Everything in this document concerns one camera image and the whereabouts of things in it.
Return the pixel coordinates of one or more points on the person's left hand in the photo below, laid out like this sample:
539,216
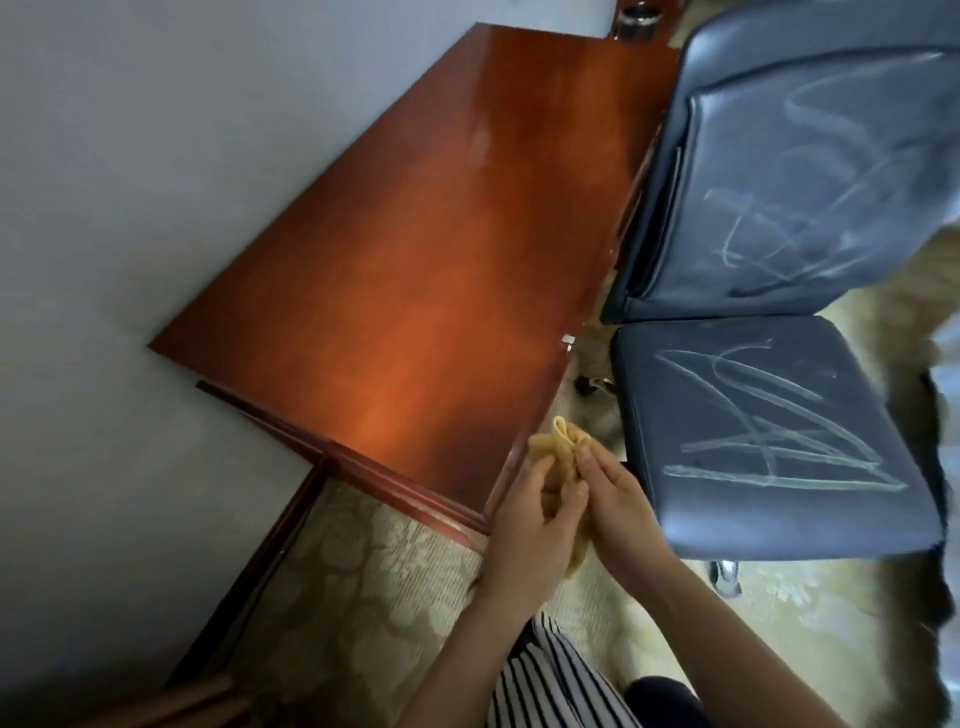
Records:
529,547

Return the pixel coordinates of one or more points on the person's right hand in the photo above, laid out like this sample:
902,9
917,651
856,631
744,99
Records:
626,525

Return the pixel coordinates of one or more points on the yellow cleaning cloth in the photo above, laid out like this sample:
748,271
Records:
561,442

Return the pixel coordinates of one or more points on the black leather chair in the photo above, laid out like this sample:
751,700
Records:
765,435

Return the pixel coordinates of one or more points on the person's left forearm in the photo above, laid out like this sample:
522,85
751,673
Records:
472,660

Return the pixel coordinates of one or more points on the person's right forearm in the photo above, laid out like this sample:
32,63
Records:
720,652

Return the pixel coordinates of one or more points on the blue striped white apron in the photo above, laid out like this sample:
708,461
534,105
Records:
547,690

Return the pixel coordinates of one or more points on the navy dress with white trim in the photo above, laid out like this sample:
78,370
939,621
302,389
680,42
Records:
664,705

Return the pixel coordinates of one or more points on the red-brown wooden table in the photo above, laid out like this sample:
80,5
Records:
435,262

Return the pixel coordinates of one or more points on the white bed sheet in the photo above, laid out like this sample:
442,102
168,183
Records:
949,345

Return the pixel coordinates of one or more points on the brown curtain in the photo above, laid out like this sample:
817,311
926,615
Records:
187,705

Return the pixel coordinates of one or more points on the black waste bin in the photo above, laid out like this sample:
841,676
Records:
636,26

